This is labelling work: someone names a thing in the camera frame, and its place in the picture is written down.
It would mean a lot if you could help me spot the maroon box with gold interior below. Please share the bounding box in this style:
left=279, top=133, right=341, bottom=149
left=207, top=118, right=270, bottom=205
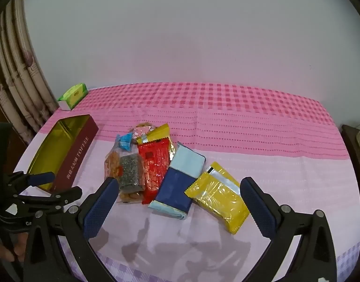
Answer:
left=24, top=114, right=99, bottom=195

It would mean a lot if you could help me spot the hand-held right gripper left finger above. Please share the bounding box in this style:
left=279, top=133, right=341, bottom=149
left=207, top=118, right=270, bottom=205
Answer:
left=23, top=177, right=120, bottom=282

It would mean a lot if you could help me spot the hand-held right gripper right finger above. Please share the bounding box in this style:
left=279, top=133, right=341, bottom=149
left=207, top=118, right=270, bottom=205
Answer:
left=240, top=177, right=337, bottom=282

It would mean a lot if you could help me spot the olive yellow snack packet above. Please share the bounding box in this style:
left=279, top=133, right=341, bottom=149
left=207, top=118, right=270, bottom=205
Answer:
left=136, top=123, right=170, bottom=145

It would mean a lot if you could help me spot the pink checked cloth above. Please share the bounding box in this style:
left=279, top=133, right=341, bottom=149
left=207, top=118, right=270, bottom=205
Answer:
left=14, top=82, right=360, bottom=282

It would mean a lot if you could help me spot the blue and pale blue packet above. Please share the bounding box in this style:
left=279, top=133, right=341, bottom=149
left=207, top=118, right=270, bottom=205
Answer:
left=147, top=142, right=206, bottom=221

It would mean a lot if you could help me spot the blue candy wrapper packet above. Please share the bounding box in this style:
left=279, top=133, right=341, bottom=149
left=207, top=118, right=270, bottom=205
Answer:
left=115, top=133, right=134, bottom=152

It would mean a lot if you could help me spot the red snack packet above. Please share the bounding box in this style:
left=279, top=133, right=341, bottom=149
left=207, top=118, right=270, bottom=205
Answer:
left=137, top=139, right=176, bottom=205

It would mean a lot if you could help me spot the person's left hand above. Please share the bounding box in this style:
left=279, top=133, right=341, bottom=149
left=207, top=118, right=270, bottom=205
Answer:
left=0, top=232, right=28, bottom=263

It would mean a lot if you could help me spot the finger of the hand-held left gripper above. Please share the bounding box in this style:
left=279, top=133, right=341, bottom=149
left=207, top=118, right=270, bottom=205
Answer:
left=4, top=170, right=55, bottom=189
left=18, top=186, right=83, bottom=212

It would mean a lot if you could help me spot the clear fried twist snack packet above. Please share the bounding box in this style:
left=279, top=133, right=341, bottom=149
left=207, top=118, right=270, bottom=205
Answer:
left=104, top=144, right=139, bottom=183

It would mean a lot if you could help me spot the clear sesame bar snack packet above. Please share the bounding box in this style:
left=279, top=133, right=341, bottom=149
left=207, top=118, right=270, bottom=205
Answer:
left=117, top=153, right=147, bottom=204

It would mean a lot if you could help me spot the beige patterned curtain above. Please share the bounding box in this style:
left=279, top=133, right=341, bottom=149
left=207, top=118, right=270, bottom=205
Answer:
left=0, top=0, right=58, bottom=143

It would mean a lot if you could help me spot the dark wooden furniture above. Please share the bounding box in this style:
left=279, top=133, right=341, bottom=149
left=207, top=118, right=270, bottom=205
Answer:
left=340, top=124, right=360, bottom=188

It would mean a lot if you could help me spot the pink patterned snack packet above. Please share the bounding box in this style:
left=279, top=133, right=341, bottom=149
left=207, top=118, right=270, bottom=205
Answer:
left=132, top=125, right=155, bottom=142

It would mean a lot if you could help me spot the bright yellow snack packet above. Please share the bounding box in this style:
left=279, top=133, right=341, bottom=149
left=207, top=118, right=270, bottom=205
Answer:
left=184, top=161, right=250, bottom=235

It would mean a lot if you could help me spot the green tissue box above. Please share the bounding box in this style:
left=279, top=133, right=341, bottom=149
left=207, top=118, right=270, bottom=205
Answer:
left=57, top=83, right=89, bottom=111

